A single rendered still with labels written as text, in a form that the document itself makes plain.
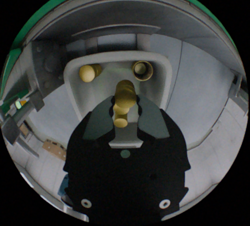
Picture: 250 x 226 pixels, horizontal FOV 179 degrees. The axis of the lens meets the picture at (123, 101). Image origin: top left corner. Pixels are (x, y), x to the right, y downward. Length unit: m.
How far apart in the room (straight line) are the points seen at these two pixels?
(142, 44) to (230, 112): 3.56
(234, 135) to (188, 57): 3.54
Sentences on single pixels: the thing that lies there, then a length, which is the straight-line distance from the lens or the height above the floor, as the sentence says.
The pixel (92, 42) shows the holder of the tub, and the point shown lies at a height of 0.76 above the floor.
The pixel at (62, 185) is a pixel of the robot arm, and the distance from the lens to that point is 0.33.
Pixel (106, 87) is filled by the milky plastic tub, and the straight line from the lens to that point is 0.20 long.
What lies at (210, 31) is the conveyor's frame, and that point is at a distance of 0.15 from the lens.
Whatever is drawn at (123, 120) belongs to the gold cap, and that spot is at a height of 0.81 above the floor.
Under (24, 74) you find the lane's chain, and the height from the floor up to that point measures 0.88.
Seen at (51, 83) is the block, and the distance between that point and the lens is 0.15.
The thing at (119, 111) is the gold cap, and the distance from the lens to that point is 0.17.
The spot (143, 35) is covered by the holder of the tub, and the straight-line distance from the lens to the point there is 0.20.
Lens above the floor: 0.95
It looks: 58 degrees down
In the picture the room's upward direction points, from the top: 179 degrees counter-clockwise
